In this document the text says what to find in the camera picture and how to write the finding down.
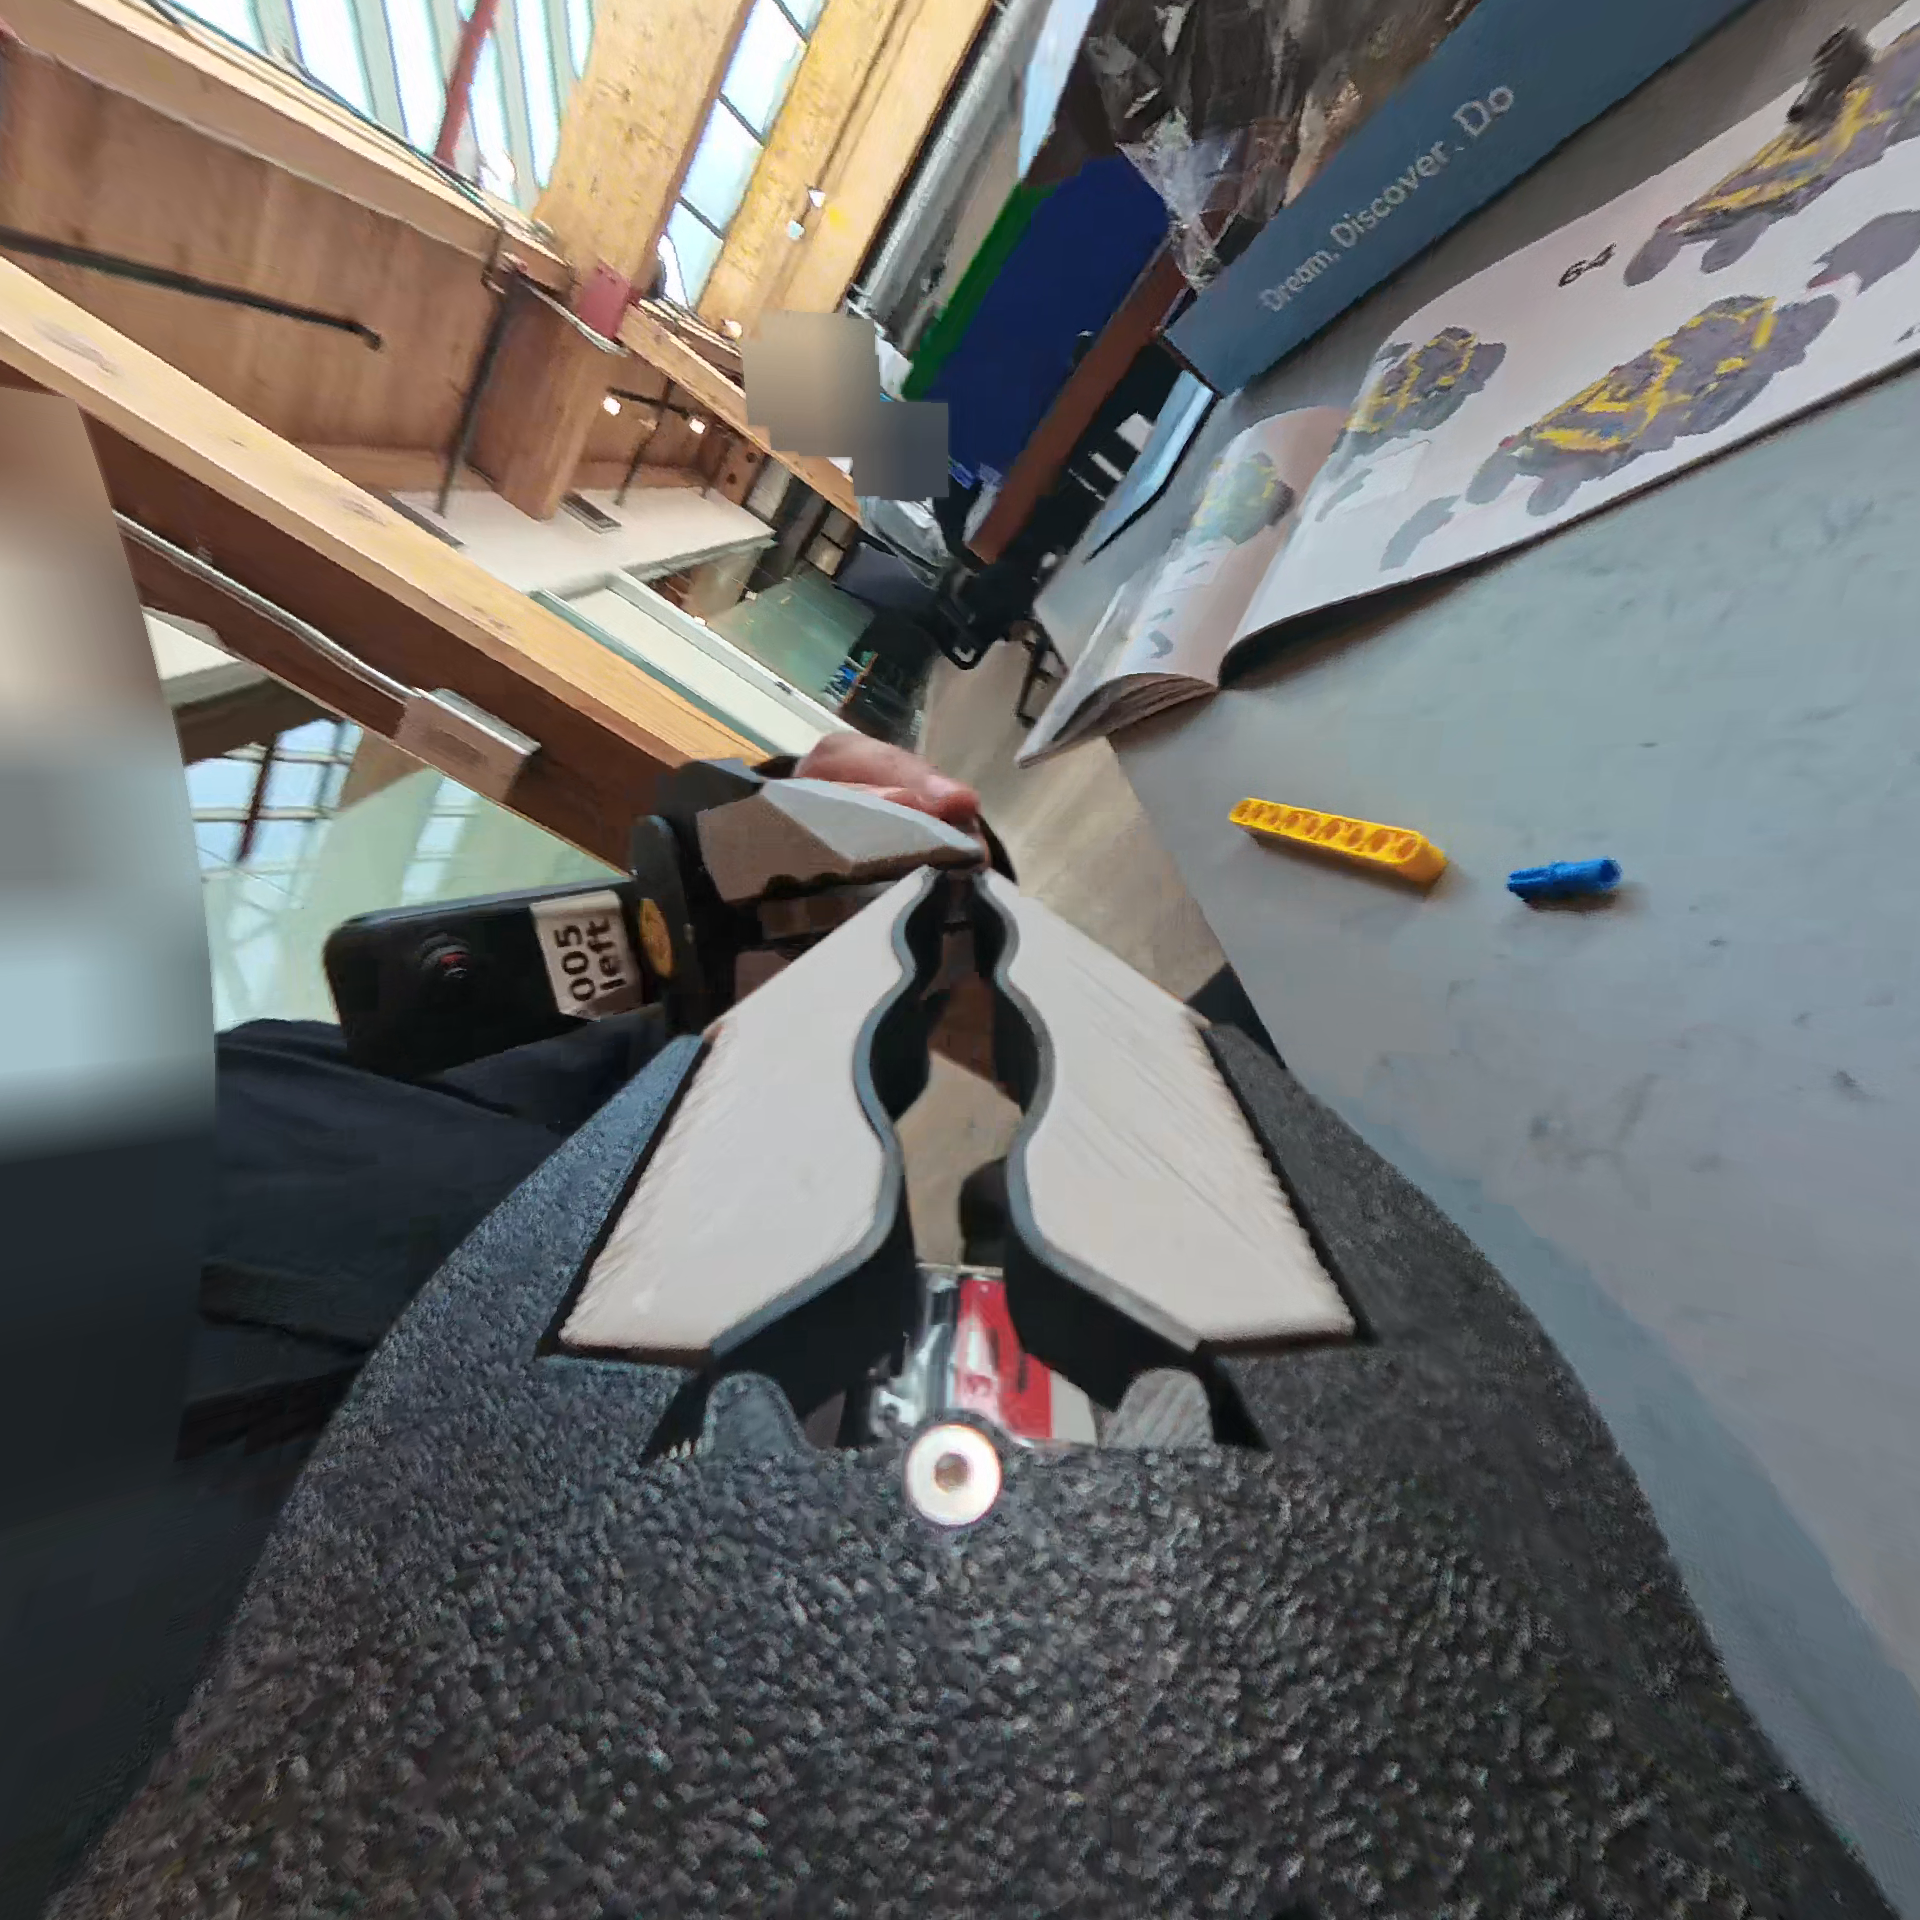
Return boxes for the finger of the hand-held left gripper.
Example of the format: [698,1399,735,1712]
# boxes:
[702,781,993,909]
[753,882,891,965]

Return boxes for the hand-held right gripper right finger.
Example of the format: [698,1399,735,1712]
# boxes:
[972,874,1359,1414]

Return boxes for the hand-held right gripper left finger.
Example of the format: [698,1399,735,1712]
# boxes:
[558,868,946,1414]

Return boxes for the long yellow brick beam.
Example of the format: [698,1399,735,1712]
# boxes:
[1226,798,1451,892]

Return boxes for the grey desk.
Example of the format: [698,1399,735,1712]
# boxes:
[1019,0,1920,1802]

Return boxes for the person's left hand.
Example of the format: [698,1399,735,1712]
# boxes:
[789,731,986,832]

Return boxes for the person's dark clothing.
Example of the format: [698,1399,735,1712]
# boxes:
[179,1016,711,1446]

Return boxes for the black office chair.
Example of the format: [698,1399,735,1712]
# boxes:
[843,536,1071,725]

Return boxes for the badge card holder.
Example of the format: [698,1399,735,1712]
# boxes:
[898,1262,1105,1452]

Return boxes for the dark blue flat folder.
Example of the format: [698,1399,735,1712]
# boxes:
[1078,365,1216,565]

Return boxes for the blue tub with green lid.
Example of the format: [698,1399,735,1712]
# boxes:
[898,154,1173,454]

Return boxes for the open instruction booklet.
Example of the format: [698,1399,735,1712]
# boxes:
[1015,132,1920,768]

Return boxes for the blue cardboard kit box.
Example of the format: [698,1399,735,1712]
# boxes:
[1019,0,1759,399]

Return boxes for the clear plastic bags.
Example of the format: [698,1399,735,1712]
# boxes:
[1078,0,1491,291]

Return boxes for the dark grey connector piece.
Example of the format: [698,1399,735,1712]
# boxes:
[1789,25,1881,126]

